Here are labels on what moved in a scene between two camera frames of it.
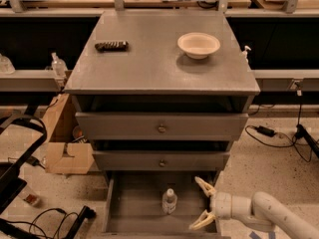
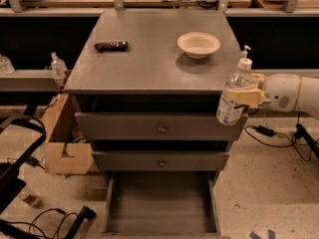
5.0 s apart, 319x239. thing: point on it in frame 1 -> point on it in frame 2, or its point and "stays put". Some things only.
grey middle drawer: x=161 y=160 stays put
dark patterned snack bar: x=112 y=46 stays put
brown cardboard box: x=65 y=154 stays put
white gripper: x=221 y=204 -> x=281 y=92
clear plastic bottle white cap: x=169 y=201 -> x=229 y=114
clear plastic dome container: x=5 y=65 stays put
